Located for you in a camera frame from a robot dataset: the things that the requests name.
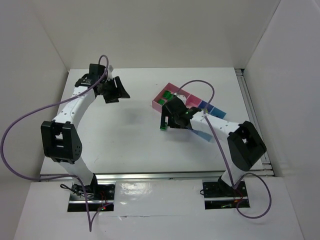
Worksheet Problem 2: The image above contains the green lego plate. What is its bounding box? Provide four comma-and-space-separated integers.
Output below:
158, 99, 165, 105

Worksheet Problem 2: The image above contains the green curved lego top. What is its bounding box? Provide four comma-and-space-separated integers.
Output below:
160, 125, 168, 131

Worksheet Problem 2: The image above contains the green stepped lego block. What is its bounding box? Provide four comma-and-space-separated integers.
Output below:
162, 90, 174, 101

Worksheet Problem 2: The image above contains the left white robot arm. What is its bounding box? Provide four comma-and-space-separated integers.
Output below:
40, 63, 130, 195

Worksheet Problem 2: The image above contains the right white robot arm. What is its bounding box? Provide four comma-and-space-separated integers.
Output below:
160, 95, 267, 197

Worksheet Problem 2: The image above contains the small pink bin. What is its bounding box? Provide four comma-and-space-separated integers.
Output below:
185, 94, 202, 108

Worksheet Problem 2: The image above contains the large pink bin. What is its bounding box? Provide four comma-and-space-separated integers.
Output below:
151, 82, 190, 113

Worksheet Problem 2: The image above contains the purple bin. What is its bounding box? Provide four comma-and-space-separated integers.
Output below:
198, 100, 215, 114

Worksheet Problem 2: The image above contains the light blue bin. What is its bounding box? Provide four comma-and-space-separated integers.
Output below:
192, 107, 226, 142

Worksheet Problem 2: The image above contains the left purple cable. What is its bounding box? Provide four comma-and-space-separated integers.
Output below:
0, 54, 111, 232

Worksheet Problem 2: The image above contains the purple cable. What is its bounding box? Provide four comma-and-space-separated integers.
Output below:
177, 79, 273, 220
0, 54, 111, 232

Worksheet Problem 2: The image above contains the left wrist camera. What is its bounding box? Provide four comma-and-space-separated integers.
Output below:
106, 65, 114, 79

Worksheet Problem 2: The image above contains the aluminium rail front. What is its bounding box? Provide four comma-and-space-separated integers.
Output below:
39, 170, 226, 185

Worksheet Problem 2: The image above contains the aluminium rail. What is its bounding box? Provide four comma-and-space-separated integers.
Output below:
39, 170, 226, 185
234, 68, 275, 177

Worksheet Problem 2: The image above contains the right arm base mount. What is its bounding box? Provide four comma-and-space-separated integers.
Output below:
199, 181, 250, 210

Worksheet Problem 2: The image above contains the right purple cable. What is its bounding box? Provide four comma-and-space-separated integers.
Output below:
177, 79, 273, 220

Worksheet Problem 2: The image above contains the aluminium rail right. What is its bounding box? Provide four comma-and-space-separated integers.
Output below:
234, 68, 275, 177

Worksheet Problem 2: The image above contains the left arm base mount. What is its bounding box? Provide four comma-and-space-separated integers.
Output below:
60, 184, 116, 213

